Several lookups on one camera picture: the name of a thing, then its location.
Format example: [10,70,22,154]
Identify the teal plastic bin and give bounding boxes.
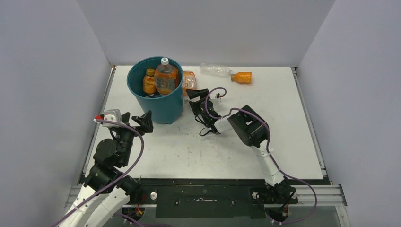
[126,56,183,124]

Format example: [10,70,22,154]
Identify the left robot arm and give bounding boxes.
[54,109,154,227]

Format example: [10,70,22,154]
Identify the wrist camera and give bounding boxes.
[93,109,122,128]
[209,94,221,107]

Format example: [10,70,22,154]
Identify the aluminium frame rail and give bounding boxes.
[291,67,347,207]

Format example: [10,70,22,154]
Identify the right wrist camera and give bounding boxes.
[209,94,221,107]

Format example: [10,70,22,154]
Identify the orange juice bottle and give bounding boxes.
[143,68,157,95]
[231,72,253,84]

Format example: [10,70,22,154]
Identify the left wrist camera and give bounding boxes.
[93,109,122,128]

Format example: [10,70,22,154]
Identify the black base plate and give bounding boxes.
[118,178,308,220]

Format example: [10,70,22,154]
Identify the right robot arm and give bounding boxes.
[186,89,298,205]

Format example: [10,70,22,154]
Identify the large orange tea bottle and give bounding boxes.
[154,57,178,96]

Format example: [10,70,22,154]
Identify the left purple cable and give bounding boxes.
[50,118,145,227]

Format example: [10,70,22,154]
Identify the clear crushed bottle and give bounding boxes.
[200,63,232,78]

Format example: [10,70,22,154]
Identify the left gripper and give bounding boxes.
[115,110,152,166]

